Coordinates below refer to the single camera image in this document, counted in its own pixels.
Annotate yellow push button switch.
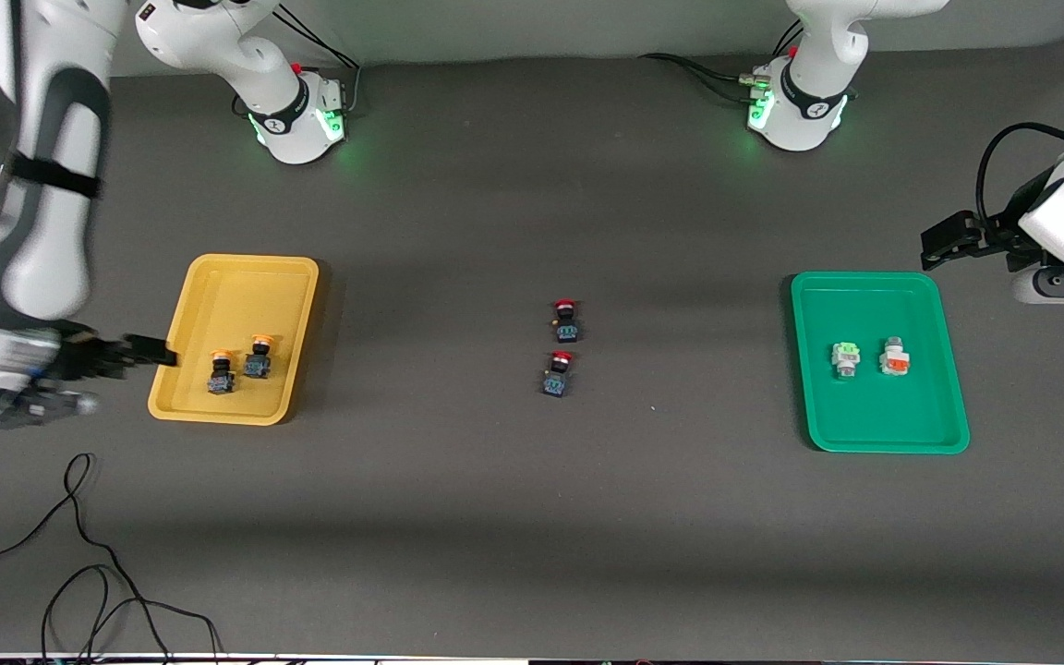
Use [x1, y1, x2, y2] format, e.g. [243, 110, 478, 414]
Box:
[244, 334, 277, 381]
[207, 349, 238, 396]

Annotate orange white push button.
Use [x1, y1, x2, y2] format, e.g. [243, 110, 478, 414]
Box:
[877, 335, 913, 377]

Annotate yellow plastic tray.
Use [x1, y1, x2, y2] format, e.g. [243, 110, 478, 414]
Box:
[147, 254, 320, 427]

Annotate green plastic tray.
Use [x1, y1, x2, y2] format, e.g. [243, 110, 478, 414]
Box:
[791, 271, 971, 454]

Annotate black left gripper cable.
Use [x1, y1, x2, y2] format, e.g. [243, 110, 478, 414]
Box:
[975, 122, 1064, 224]

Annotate black cable on table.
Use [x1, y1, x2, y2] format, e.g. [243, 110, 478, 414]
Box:
[0, 453, 224, 664]

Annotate black left arm base cables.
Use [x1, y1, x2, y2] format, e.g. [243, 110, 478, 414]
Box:
[638, 18, 806, 107]

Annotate black arm base cables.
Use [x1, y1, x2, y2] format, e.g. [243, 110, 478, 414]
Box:
[233, 5, 363, 119]
[638, 18, 806, 107]

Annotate black right arm base cables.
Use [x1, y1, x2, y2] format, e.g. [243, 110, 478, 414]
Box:
[233, 5, 363, 119]

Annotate red push button switch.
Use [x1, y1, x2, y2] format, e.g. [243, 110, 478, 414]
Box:
[551, 298, 583, 345]
[541, 350, 575, 399]

